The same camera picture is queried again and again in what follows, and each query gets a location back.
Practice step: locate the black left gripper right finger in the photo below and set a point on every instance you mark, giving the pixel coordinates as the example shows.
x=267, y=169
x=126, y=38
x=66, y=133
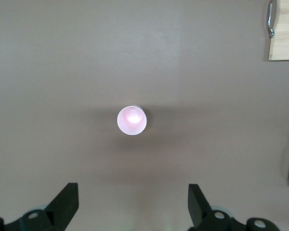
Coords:
x=200, y=209

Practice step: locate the pink plastic cup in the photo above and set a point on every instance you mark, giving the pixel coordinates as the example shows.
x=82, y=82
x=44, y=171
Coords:
x=132, y=120

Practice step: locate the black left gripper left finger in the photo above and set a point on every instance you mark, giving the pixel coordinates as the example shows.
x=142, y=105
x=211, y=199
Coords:
x=62, y=204

